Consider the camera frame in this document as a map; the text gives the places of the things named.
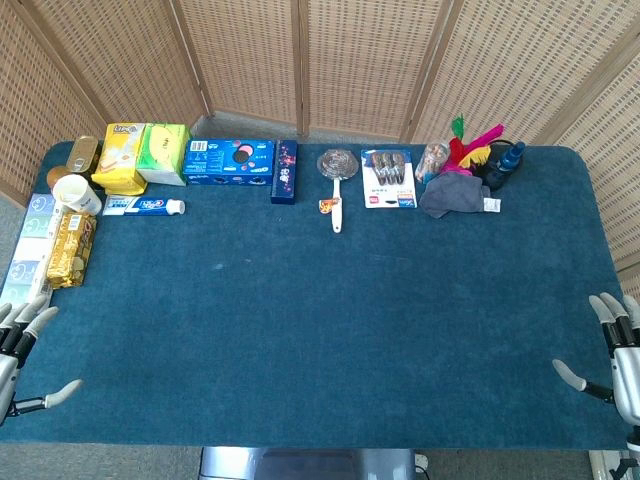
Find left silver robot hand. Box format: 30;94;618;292
0;294;84;428

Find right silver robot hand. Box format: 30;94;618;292
552;292;640;427

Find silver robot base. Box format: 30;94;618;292
198;446;418;480

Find pastel tissue multipack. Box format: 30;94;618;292
0;192;66;307

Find gold biscuit pack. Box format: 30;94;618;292
45;211;98;290

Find white paper cup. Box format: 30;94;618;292
51;173;103;217

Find brown round lid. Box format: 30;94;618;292
46;165;74;190

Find blue white toothpaste tube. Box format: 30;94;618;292
102;194;187;217

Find gold metal can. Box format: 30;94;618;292
66;135;101;176

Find yellow chips bag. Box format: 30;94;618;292
90;122;149;197

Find blue capped black bottle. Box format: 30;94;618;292
477;140;527;191

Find grey cloth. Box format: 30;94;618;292
418;173;493;220

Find green tissue box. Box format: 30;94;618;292
136;122;192;187

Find colourful feather shuttlecock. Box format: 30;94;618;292
439;114;506;177

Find clear plastic jar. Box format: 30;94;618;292
414;141;453;183

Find blue cookie box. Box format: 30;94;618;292
182;138;276;187

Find packaged spoon set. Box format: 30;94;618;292
360;147;418;210

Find blue table cloth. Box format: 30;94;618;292
0;140;630;451

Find dark blue slim box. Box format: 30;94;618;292
270;139;299;205

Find woven bamboo folding screen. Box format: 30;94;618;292
0;0;640;300

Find white handled mesh strainer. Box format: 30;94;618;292
316;148;360;235

